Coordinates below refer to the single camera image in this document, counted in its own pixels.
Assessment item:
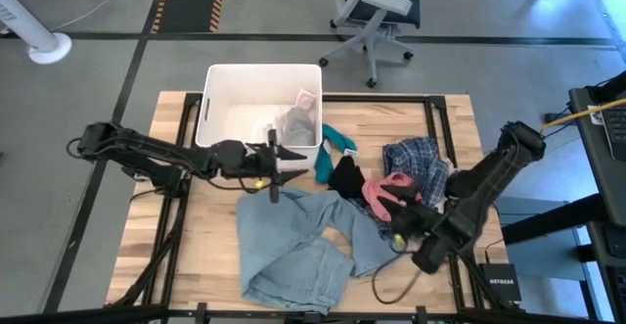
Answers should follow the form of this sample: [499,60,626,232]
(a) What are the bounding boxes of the dark right gripper cable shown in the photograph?
[370,251,425,306]

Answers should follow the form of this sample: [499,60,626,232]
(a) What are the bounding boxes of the blue plaid shirt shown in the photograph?
[364,136,451,240]

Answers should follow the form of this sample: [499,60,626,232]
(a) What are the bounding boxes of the black garment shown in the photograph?
[327,155,367,201]

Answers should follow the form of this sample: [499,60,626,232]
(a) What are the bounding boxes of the yellow cable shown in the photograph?
[540,97,626,132]

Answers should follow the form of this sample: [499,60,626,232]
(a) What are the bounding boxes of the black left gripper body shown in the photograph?
[209,128,283,204]

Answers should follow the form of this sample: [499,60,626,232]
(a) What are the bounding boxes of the white tower fan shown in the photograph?
[0,0,73,66]

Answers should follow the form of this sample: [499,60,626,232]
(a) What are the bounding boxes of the wooden table with black frame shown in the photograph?
[0,91,626,324]

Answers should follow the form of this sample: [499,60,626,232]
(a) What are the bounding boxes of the coral pink garment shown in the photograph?
[361,171,425,222]

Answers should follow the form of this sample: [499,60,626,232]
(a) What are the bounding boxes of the black desk leg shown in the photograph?
[501,194,603,247]

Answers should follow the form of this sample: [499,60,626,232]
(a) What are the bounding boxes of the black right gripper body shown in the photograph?
[389,204,444,242]

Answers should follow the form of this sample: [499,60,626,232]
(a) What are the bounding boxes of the light pink garment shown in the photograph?
[295,88,318,113]

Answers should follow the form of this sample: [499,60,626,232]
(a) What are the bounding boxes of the teal garment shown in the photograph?
[313,122,358,185]

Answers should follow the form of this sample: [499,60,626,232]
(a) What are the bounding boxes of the black keyboard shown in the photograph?
[601,106,626,163]

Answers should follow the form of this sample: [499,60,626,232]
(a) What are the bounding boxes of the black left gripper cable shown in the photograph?
[207,176,268,195]

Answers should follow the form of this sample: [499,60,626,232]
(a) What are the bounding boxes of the black switch cable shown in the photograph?
[483,238,506,266]

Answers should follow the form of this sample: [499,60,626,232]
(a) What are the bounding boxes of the white office chair dark seat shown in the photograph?
[317,0,422,89]

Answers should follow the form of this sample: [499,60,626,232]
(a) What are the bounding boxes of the white plastic bin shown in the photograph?
[195,63,324,158]

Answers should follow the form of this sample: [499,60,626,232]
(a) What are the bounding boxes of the black mat hazard stripes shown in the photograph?
[150,0,229,34]

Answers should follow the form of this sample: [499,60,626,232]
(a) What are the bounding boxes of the black Netgear switch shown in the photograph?
[477,262,523,302]

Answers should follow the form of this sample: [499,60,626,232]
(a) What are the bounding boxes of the light blue jeans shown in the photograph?
[236,188,405,316]

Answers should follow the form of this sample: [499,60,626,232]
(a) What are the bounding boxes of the grey garment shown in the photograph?
[283,107,317,147]

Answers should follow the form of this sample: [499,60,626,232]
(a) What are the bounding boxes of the white floor cable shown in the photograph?
[51,0,120,32]

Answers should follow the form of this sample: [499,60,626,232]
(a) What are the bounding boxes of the black desk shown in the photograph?
[568,71,626,227]

